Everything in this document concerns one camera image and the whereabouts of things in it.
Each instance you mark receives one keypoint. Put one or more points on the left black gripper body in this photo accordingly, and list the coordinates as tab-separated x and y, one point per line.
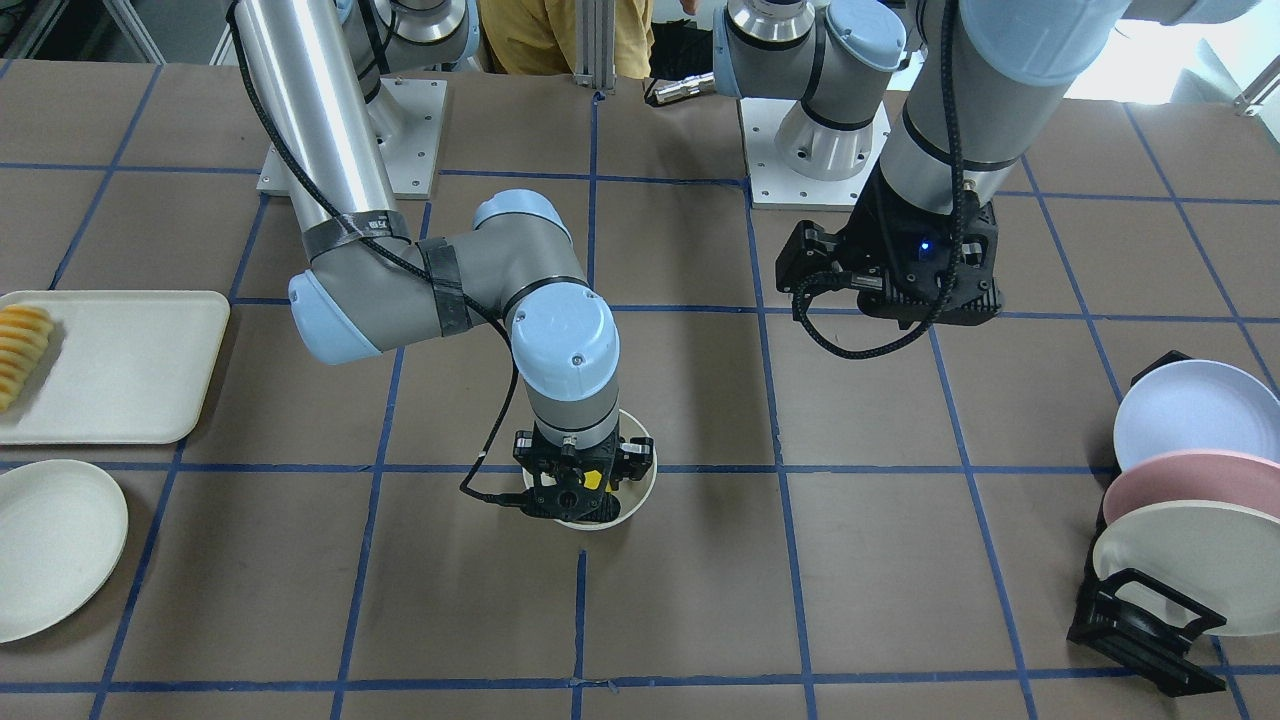
866	236

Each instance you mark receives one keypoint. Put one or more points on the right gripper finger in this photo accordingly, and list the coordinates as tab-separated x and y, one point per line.
633	459
539	458

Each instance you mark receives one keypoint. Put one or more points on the pink plate in rack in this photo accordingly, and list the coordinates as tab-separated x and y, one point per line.
1200	475

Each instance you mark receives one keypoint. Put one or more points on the white ceramic bowl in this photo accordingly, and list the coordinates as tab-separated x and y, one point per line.
632	495

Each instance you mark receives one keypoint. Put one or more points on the person in yellow shirt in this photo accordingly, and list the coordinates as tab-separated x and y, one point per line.
539	38

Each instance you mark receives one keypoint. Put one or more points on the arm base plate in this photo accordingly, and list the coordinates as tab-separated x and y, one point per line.
406	119
796	163

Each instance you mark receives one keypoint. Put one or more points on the black dish rack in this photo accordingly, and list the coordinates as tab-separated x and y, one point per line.
1139	639

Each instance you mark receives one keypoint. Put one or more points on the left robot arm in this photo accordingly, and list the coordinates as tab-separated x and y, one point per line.
994	73

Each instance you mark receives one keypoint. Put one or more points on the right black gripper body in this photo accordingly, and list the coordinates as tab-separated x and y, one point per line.
633	462

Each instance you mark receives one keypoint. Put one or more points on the aluminium frame post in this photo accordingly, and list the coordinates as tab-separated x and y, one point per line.
595	33

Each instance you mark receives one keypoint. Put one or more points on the cream rectangular tray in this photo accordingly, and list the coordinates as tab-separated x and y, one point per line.
124	367

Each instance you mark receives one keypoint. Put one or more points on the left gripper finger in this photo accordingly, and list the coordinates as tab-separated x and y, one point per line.
976	298
809	250

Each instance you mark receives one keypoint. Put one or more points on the light blue plate in rack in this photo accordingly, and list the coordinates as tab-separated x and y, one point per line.
1195	404

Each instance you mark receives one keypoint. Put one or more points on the cream round plate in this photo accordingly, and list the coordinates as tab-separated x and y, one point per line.
63	529

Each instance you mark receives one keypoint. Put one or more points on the cream plate in rack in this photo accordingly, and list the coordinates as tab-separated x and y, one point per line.
1222	555

